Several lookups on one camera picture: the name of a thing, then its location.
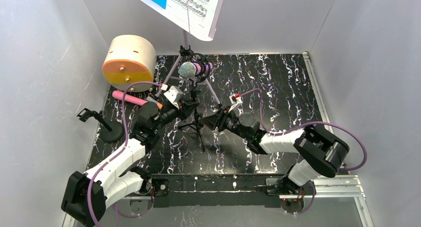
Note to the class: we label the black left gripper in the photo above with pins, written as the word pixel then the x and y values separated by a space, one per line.
pixel 181 109

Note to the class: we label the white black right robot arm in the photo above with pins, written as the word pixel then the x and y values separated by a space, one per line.
pixel 323 152

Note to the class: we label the black tripod microphone stand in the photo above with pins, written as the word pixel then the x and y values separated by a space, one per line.
pixel 196 125

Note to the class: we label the beige orange drawer cabinet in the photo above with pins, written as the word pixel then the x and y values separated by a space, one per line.
pixel 130 59

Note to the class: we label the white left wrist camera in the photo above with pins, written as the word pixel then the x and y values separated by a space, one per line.
pixel 173 95

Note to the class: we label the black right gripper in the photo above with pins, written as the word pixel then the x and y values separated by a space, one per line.
pixel 222 120

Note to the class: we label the black round-base desktop mic stand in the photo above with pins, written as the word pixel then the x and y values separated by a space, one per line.
pixel 111 131

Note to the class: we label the pink microphone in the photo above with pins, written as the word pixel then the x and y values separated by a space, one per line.
pixel 128 98

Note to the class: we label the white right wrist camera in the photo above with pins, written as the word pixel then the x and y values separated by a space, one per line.
pixel 236 101

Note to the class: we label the white sheet music book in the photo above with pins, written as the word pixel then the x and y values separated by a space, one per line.
pixel 197 17

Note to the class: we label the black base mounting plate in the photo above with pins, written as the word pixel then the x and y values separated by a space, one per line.
pixel 173 190

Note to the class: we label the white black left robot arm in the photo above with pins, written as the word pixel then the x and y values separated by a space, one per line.
pixel 89 194

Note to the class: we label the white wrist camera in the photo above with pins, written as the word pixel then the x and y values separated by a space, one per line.
pixel 173 95
pixel 236 101

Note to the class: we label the purple tripod music stand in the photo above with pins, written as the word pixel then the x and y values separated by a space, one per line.
pixel 186 52

